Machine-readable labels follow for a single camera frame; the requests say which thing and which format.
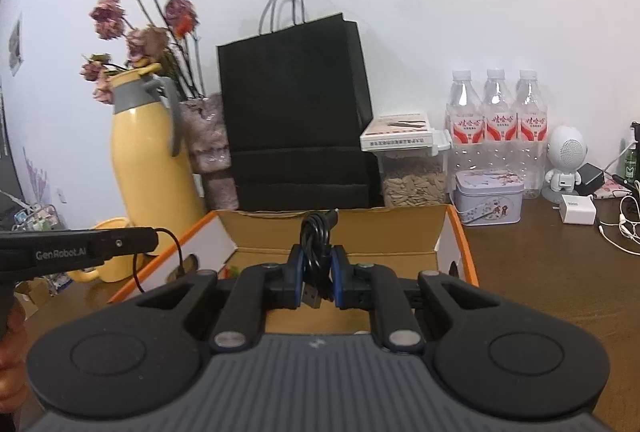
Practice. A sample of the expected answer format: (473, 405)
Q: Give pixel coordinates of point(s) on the clear container of seeds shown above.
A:
(415, 187)

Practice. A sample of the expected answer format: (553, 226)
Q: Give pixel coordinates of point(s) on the orange cardboard box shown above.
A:
(385, 237)

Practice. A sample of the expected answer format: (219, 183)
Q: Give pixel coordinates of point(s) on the yellow cup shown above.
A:
(120, 269)

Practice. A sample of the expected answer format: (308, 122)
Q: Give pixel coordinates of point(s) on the pink wrapped vase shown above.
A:
(210, 137)

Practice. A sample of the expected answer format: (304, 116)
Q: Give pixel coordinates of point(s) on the white robot speaker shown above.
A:
(567, 152)

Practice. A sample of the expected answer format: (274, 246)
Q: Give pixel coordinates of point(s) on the white charger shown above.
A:
(577, 209)

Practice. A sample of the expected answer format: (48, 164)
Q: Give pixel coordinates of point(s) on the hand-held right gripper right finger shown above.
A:
(340, 277)

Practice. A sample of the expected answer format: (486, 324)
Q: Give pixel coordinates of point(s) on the person's left hand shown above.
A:
(12, 367)

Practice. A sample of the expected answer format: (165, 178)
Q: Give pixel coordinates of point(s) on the white wall socket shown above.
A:
(62, 197)

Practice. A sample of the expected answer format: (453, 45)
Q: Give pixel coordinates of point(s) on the white flat box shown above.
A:
(395, 139)

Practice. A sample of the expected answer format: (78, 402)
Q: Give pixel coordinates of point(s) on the floral tin box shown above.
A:
(487, 202)

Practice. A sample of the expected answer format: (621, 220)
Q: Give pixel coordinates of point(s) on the wall paper sheet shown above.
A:
(15, 44)

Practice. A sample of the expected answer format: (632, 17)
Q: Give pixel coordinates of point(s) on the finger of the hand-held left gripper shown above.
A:
(132, 242)

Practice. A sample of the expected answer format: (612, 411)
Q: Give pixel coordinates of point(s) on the purple floral picture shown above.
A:
(35, 177)

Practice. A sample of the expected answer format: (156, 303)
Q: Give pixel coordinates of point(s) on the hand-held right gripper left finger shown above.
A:
(296, 273)

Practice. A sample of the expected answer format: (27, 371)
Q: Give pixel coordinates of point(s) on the black paper bag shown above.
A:
(295, 112)

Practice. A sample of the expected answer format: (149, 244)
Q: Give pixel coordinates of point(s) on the yellow thermos jug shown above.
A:
(150, 162)

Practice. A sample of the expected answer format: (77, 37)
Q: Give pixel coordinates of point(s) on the black power adapter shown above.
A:
(592, 179)

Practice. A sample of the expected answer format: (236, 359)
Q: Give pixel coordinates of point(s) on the green bottle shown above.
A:
(631, 167)

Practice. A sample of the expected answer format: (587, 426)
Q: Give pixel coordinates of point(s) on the floral pouch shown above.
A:
(612, 188)

